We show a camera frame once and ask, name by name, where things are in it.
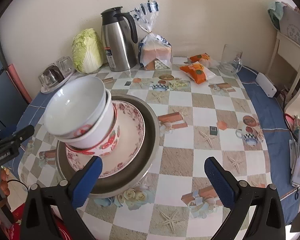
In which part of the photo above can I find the floral rimmed white plate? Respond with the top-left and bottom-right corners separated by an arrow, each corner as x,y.
65,100 -> 145,178

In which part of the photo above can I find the plain white ceramic bowl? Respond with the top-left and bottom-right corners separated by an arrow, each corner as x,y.
43,76 -> 106,139

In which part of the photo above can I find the clear glass mug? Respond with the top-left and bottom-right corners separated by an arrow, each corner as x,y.
218,44 -> 243,76

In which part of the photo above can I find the white floral tray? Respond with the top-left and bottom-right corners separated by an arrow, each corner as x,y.
39,68 -> 76,94

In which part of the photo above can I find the white shelf unit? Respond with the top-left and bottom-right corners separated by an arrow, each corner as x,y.
266,32 -> 300,115

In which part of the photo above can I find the stainless steel thermos jug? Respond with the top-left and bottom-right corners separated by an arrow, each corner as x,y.
101,7 -> 138,72

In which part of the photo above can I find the orange snack packet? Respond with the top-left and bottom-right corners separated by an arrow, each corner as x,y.
179,61 -> 216,85
189,53 -> 219,68

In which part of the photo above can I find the upturned drinking glass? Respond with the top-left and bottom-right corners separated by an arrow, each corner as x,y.
38,72 -> 53,88
56,56 -> 74,78

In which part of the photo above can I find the black cable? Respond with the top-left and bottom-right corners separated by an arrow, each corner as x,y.
275,89 -> 299,140

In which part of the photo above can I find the large stainless steel plate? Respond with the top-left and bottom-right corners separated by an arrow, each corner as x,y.
56,94 -> 161,199

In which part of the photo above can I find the bagged sliced bread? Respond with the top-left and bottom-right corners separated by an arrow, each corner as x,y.
130,0 -> 172,70

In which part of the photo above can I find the green fabric item on shelf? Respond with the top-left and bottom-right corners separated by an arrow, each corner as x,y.
267,1 -> 290,31

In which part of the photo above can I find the checkered patterned tablecloth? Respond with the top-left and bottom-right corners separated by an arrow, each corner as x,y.
12,56 -> 300,240

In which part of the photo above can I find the glass teapot brown handle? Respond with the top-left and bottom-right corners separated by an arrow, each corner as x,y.
47,64 -> 64,83

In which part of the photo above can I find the napa cabbage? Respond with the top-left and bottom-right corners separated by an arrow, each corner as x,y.
72,28 -> 107,74

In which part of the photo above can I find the smartphone in clear case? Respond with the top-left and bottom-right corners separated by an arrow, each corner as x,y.
289,132 -> 300,188

